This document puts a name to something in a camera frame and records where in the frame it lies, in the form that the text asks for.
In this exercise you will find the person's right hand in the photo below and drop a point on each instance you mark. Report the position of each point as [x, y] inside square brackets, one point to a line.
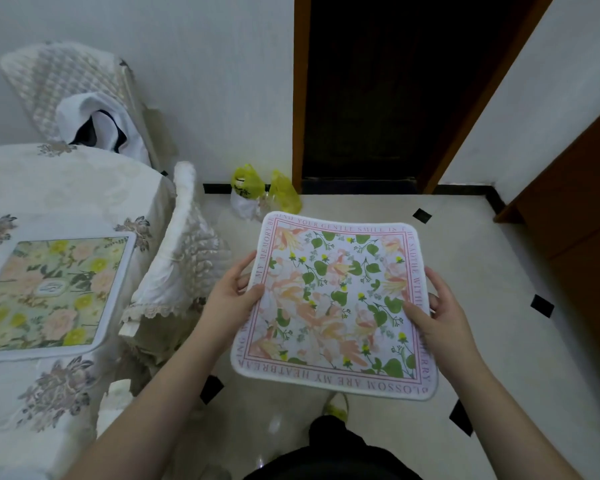
[450, 334]

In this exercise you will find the person's left hand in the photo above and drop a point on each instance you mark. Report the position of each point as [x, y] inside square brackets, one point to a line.
[225, 307]

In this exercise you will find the person's right thumb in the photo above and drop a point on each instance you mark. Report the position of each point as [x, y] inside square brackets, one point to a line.
[416, 313]

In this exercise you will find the person's left thumb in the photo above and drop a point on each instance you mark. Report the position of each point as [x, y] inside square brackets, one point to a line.
[252, 297]

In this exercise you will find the white floral mat pink border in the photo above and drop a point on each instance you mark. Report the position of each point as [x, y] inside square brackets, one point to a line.
[337, 304]

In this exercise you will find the person's right forearm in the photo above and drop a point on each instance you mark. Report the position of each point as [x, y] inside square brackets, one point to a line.
[510, 429]

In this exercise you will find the person's left forearm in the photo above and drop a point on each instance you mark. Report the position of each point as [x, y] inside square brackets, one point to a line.
[155, 409]

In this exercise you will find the chair with lace cream cover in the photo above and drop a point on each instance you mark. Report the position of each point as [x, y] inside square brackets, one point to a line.
[180, 264]

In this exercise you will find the white plastic bag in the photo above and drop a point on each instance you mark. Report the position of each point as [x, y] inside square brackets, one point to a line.
[244, 207]

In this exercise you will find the yellow plastic bag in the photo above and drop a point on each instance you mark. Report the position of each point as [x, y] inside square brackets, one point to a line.
[285, 194]
[247, 180]

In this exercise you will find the person's yellow slipper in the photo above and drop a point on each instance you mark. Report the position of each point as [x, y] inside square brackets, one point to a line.
[336, 405]

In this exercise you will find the person's black trousers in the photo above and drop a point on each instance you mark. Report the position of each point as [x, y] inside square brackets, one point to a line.
[332, 454]

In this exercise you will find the brown wooden cabinet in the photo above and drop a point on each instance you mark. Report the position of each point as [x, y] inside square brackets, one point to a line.
[575, 209]

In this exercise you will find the green floral mat white border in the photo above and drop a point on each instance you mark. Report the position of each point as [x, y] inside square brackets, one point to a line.
[55, 292]

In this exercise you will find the cream floral tablecloth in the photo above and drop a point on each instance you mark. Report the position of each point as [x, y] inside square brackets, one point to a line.
[55, 194]

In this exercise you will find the white garment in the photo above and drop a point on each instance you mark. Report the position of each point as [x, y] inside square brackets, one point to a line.
[107, 114]

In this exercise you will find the chair with quilted beige cover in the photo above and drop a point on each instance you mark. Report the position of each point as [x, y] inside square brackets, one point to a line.
[55, 79]

